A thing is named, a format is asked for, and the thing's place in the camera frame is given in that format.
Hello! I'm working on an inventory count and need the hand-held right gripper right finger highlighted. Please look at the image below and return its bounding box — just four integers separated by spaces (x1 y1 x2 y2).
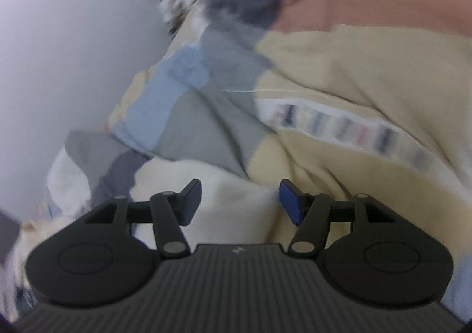
279 179 397 258

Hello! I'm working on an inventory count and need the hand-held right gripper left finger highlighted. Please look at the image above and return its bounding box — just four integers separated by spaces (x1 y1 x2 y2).
85 179 203 258

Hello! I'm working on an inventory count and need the patchwork quilt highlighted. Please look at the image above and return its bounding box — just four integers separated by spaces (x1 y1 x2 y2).
15 0 472 319

